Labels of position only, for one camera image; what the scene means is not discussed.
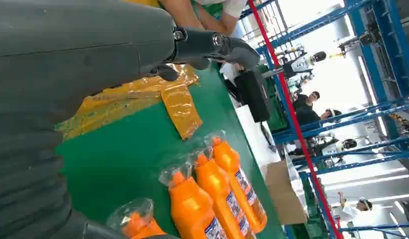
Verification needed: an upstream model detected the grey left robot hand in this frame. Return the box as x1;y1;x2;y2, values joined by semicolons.
0;0;261;132

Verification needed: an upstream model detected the orange bottle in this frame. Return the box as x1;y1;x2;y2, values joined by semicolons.
158;163;229;239
209;131;268;234
191;150;258;239
107;198;167;239

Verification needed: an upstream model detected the green table mat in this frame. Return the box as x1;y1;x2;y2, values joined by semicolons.
55;62;288;239

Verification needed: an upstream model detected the person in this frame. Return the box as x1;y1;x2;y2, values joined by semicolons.
158;0;248;37
293;91;321;111
296;108;343;126
333;191;373;225

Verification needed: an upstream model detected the yellow plastic sheet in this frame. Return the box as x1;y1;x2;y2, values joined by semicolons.
54;63;204;142

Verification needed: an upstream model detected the black box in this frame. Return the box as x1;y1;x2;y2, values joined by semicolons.
234;70;272;123

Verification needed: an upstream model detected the white table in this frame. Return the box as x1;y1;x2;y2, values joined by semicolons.
235;105;281;179

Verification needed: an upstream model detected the red pole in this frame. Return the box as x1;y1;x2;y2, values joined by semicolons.
247;0;344;239

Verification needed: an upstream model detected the background robot with black head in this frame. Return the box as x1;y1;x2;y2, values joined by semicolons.
309;136;358;166
280;50;328;80

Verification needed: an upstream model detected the brown cardboard box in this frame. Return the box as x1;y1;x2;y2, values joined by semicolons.
264;160;308;226

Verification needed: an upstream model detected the blue metal rack frame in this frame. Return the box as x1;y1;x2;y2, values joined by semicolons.
239;0;409;239

